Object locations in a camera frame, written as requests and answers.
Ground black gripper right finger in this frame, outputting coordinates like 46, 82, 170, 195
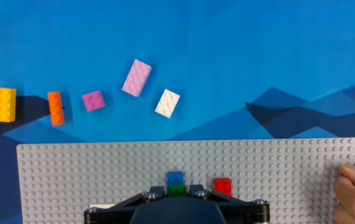
188, 184, 271, 224

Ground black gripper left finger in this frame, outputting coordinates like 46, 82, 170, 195
83, 185, 167, 224

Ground large white Lego plate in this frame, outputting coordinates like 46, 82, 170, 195
88, 203, 118, 210

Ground red Lego brick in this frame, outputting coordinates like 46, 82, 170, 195
213, 177, 233, 197

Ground grey Lego baseplate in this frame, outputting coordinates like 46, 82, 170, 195
16, 136, 355, 224

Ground green Lego brick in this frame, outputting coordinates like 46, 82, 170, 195
167, 183, 187, 198

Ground blue Lego brick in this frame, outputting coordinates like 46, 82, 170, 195
166, 170, 185, 185

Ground small white Lego brick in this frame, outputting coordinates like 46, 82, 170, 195
154, 88, 182, 119

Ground small magenta Lego brick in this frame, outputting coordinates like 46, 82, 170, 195
81, 90, 107, 113

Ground orange Lego brick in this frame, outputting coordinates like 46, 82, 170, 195
47, 91, 66, 127

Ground light pink Lego brick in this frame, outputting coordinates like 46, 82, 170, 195
121, 58, 153, 98

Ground yellow Lego brick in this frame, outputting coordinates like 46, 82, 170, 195
0, 86, 17, 124

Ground blue mountain print tablecloth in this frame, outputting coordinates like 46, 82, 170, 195
0, 0, 355, 224

